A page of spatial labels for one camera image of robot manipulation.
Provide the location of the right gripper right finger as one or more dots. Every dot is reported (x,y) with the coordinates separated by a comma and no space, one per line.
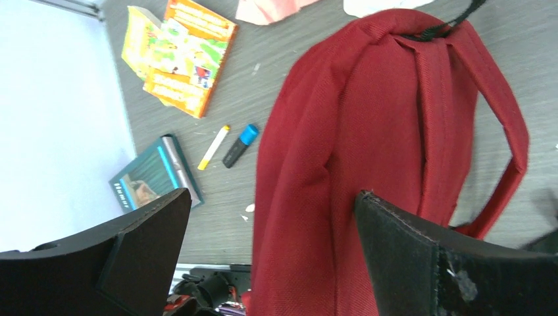
(420,268)

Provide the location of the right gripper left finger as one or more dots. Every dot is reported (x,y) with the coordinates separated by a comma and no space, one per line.
(124,266)

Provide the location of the teal Humor book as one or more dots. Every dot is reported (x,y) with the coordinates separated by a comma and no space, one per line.
(155,172)

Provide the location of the red backpack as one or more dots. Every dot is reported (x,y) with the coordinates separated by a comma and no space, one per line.
(386,104)

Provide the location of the white yellow marker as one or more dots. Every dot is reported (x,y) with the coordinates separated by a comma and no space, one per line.
(219,138)

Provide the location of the black blue highlighter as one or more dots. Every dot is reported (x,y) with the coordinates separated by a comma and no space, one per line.
(238,148)

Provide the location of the orange treehouse book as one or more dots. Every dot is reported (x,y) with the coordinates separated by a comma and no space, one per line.
(186,60)

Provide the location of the white crumpled cloth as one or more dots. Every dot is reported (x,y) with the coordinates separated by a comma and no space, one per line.
(361,8)

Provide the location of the pink skirt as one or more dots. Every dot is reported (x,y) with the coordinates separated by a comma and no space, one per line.
(266,12)

